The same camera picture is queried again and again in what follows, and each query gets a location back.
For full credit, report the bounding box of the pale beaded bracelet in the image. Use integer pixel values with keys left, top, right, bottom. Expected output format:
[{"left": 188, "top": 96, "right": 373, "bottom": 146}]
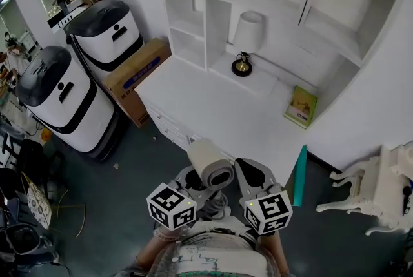
[{"left": 154, "top": 227, "right": 181, "bottom": 241}]

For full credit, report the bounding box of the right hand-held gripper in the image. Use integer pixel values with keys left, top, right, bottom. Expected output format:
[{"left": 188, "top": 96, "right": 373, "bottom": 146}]
[{"left": 234, "top": 158, "right": 294, "bottom": 235}]

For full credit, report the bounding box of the green book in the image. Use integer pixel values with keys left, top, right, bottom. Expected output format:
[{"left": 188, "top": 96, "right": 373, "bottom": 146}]
[{"left": 283, "top": 85, "right": 319, "bottom": 130}]

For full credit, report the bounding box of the brown cardboard box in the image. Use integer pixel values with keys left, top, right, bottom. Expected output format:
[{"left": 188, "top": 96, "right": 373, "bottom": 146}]
[{"left": 102, "top": 37, "right": 172, "bottom": 128}]

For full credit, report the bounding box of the black chair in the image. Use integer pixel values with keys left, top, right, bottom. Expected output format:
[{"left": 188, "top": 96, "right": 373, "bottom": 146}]
[{"left": 17, "top": 138, "right": 67, "bottom": 196}]

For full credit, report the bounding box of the teal bead chain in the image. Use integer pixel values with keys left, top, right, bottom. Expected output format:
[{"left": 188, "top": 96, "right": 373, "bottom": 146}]
[{"left": 176, "top": 270, "right": 242, "bottom": 277}]

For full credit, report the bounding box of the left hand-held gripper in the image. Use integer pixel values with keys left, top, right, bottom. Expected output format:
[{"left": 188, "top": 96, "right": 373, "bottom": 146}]
[{"left": 146, "top": 166, "right": 220, "bottom": 231}]

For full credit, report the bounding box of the yellow wire frame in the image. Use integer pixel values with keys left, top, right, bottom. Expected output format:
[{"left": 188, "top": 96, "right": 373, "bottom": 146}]
[{"left": 48, "top": 189, "right": 87, "bottom": 238}]

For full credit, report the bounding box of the patterned tote bag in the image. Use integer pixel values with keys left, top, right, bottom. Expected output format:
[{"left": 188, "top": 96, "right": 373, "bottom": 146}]
[{"left": 21, "top": 171, "right": 53, "bottom": 231}]

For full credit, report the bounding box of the person's right forearm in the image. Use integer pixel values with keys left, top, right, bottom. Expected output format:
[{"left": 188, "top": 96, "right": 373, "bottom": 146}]
[{"left": 256, "top": 232, "right": 290, "bottom": 275}]

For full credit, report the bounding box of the teal flat board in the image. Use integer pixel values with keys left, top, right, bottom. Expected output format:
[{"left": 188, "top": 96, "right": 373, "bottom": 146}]
[{"left": 292, "top": 145, "right": 308, "bottom": 207}]

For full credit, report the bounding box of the small black device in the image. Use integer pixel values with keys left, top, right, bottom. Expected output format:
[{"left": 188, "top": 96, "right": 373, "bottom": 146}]
[{"left": 401, "top": 185, "right": 413, "bottom": 217}]

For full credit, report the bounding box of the white desk with black top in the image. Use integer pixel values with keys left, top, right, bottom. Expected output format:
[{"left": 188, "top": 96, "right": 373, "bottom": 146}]
[{"left": 46, "top": 3, "right": 97, "bottom": 34}]

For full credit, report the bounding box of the white shade table lamp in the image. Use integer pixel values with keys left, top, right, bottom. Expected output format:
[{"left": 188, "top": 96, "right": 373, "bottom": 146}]
[{"left": 230, "top": 10, "right": 264, "bottom": 77}]

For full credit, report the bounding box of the person's left forearm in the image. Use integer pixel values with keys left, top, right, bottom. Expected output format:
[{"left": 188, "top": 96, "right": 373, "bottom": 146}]
[{"left": 134, "top": 226, "right": 181, "bottom": 273}]

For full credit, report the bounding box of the person's torso in white top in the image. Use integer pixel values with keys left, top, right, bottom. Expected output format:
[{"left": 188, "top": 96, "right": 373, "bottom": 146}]
[{"left": 122, "top": 217, "right": 291, "bottom": 277}]

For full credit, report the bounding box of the white robot with black lid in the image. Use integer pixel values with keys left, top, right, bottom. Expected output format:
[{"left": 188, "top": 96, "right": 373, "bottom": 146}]
[
  {"left": 63, "top": 0, "right": 144, "bottom": 76},
  {"left": 15, "top": 45, "right": 122, "bottom": 160}
]

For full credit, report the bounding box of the white ornate side table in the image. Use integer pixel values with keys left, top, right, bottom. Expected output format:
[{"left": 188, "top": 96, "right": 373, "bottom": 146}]
[{"left": 316, "top": 143, "right": 413, "bottom": 236}]

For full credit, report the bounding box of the white wall shelf unit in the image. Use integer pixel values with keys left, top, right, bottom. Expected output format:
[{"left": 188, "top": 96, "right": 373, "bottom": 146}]
[{"left": 134, "top": 0, "right": 407, "bottom": 188}]

